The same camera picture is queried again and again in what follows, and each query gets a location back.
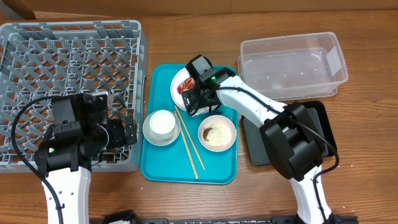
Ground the grey shallow bowl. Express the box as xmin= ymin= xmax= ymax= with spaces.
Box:
xmin=142 ymin=111 xmax=181 ymax=146

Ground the red snack wrapper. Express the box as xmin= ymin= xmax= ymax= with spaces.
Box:
xmin=177 ymin=78 xmax=196 ymax=95

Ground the white paper cup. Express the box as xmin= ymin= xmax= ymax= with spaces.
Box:
xmin=149 ymin=110 xmax=176 ymax=140

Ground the brown food scrap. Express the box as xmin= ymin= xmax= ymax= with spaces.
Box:
xmin=202 ymin=128 xmax=213 ymax=141

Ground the pink bowl with rice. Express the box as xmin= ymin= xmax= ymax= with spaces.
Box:
xmin=198 ymin=115 xmax=236 ymax=152

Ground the pile of rice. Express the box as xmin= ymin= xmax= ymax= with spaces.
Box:
xmin=204 ymin=121 xmax=231 ymax=148

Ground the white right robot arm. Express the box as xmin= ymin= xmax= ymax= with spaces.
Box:
xmin=182 ymin=67 xmax=337 ymax=223

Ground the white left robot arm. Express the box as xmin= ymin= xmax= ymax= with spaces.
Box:
xmin=34 ymin=91 xmax=137 ymax=223

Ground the large white round plate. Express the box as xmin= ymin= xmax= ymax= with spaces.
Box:
xmin=170 ymin=67 xmax=220 ymax=114

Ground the right wooden chopstick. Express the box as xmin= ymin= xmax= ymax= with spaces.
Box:
xmin=174 ymin=105 xmax=206 ymax=170

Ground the wooden chopstick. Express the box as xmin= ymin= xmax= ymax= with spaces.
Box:
xmin=174 ymin=105 xmax=206 ymax=170
xmin=174 ymin=105 xmax=198 ymax=180

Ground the teal plastic tray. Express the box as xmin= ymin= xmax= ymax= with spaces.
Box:
xmin=141 ymin=63 xmax=238 ymax=185

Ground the left wooden chopstick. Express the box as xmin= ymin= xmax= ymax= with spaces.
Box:
xmin=174 ymin=105 xmax=198 ymax=180

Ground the grey plastic dish rack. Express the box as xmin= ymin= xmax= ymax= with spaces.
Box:
xmin=1 ymin=20 xmax=149 ymax=173

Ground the clear plastic bin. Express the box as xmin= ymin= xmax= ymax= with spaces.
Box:
xmin=238 ymin=32 xmax=348 ymax=101

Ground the black plastic tray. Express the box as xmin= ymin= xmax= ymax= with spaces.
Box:
xmin=242 ymin=101 xmax=337 ymax=166

